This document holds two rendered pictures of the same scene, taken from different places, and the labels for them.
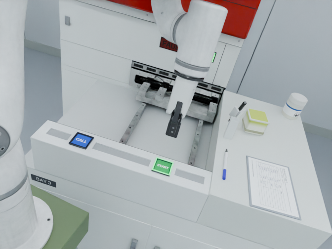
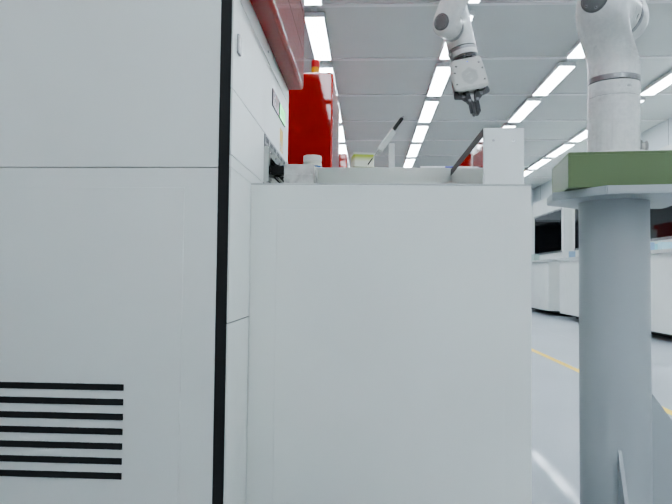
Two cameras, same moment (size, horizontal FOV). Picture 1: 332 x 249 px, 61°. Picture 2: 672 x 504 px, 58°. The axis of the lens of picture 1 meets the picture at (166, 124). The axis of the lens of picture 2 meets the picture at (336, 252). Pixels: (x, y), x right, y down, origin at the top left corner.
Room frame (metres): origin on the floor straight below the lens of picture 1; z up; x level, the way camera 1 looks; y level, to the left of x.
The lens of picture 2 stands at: (1.05, 1.76, 0.61)
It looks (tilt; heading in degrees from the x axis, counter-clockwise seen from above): 2 degrees up; 268
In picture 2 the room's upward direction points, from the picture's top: 1 degrees clockwise
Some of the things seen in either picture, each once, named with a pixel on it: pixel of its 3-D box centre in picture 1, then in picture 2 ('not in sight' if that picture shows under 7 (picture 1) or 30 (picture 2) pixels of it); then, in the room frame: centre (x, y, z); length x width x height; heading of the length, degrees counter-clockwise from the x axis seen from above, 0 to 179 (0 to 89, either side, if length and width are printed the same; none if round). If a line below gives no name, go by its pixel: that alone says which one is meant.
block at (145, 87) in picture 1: (144, 89); (299, 170); (1.10, 0.14, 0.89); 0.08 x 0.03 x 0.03; 175
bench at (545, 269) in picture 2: not in sight; (564, 255); (-3.21, -8.58, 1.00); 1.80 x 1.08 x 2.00; 85
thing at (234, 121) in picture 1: (233, 120); (386, 149); (0.82, -0.23, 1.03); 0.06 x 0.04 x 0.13; 175
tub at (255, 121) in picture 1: (254, 121); (362, 164); (0.90, -0.32, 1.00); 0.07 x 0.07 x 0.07; 4
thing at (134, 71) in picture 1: (173, 89); (278, 177); (1.16, 0.01, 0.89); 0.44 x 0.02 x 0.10; 85
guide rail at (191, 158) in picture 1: (195, 144); not in sight; (0.88, -0.14, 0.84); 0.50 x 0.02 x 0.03; 175
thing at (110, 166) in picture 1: (120, 170); (481, 176); (0.60, 0.10, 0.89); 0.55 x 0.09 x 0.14; 85
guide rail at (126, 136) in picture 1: (133, 124); not in sight; (0.90, 0.13, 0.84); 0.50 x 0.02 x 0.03; 175
